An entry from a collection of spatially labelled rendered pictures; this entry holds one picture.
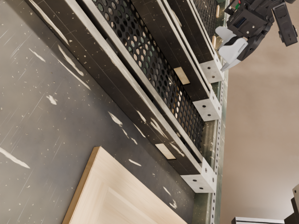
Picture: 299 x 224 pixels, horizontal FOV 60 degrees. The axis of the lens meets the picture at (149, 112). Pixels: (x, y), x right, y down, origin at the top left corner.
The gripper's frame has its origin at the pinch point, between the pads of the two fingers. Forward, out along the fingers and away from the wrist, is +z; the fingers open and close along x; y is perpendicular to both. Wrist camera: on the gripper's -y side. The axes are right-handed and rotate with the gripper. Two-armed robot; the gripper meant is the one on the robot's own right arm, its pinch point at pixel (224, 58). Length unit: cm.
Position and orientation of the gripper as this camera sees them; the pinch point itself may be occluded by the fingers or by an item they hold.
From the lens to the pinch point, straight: 69.7
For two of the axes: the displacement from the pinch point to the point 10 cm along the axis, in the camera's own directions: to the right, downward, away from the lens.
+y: -8.8, -3.4, -3.2
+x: -0.7, 7.8, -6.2
